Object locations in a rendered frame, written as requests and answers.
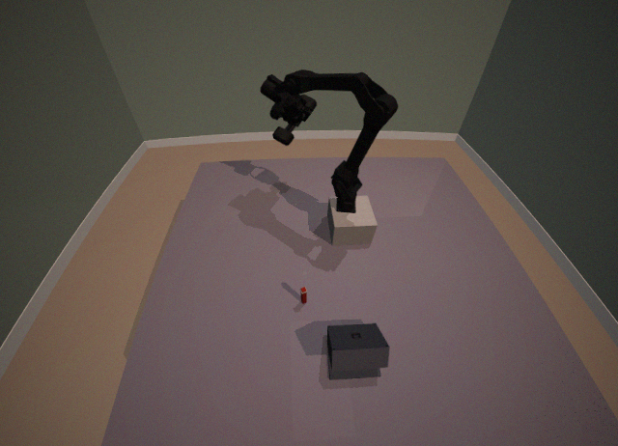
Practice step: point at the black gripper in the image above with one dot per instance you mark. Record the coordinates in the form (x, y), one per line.
(284, 136)

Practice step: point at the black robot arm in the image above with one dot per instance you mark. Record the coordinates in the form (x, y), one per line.
(379, 107)

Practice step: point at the grey sloped panel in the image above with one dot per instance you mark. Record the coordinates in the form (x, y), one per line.
(356, 351)

